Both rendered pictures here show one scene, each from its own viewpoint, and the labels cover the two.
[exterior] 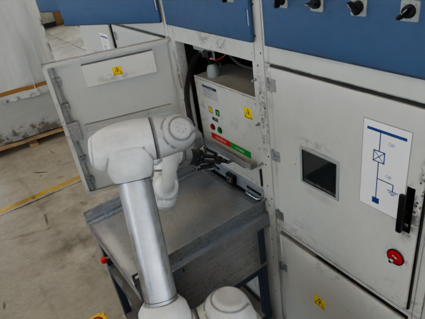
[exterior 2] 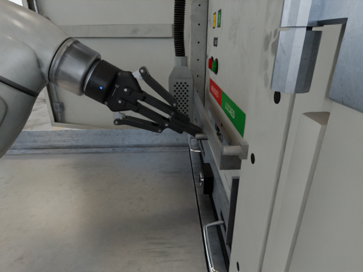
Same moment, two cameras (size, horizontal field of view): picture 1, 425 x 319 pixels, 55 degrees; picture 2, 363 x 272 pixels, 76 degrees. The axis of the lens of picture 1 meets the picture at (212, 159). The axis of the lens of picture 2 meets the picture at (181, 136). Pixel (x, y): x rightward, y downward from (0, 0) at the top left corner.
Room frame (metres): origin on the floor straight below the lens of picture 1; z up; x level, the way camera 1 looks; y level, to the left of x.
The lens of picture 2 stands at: (1.34, -0.25, 1.20)
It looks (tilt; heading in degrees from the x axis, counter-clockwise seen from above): 23 degrees down; 28
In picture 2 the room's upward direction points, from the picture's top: straight up
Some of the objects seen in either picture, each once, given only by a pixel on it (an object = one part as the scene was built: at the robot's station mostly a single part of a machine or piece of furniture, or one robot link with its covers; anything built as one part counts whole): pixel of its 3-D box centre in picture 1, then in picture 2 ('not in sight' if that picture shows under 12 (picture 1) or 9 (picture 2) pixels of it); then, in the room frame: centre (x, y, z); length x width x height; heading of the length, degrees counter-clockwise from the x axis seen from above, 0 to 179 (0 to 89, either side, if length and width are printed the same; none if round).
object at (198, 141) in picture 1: (196, 143); (181, 96); (1.93, 0.07, 1.04); 0.08 x 0.05 x 0.17; 121
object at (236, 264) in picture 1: (186, 274); not in sight; (1.59, 0.23, 0.46); 0.64 x 0.58 x 0.66; 121
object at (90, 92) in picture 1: (126, 119); (108, 34); (2.01, 0.41, 1.21); 0.63 x 0.07 x 0.74; 103
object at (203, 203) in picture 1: (174, 221); (55, 208); (1.59, 0.23, 0.82); 0.68 x 0.62 x 0.06; 121
